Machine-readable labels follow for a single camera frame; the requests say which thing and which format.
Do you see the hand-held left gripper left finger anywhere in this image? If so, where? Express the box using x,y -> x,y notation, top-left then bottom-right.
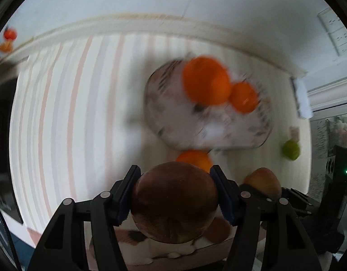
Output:
27,164 -> 141,271

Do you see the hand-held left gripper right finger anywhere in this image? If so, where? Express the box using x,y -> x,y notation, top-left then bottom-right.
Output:
210,164 -> 323,271

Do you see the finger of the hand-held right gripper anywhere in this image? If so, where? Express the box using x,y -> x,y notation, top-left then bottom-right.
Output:
282,188 -> 322,223

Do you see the red and yellow apple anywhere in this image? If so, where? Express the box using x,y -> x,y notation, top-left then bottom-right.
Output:
243,167 -> 282,201

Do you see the dark red apple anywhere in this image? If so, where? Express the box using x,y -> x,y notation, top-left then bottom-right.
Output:
130,162 -> 219,244

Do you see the green apple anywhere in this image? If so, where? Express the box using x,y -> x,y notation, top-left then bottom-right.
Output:
281,139 -> 301,161

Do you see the medium orange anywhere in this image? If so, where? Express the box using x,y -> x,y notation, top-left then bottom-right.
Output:
176,150 -> 213,174

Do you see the white patterned plate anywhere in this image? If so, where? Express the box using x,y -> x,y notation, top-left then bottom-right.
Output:
144,58 -> 274,151

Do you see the frosted glass door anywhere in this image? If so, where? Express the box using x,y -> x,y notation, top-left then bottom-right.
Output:
309,113 -> 347,161

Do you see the striped table mat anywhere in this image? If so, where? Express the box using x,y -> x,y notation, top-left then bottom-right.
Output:
8,32 -> 311,269

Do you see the small orange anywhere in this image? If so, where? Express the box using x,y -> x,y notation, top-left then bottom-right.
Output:
228,82 -> 259,114

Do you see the large orange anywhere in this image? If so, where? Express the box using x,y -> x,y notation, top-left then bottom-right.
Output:
183,56 -> 232,105

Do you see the white door frame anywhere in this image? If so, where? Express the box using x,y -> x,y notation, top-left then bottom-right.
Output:
306,73 -> 347,110

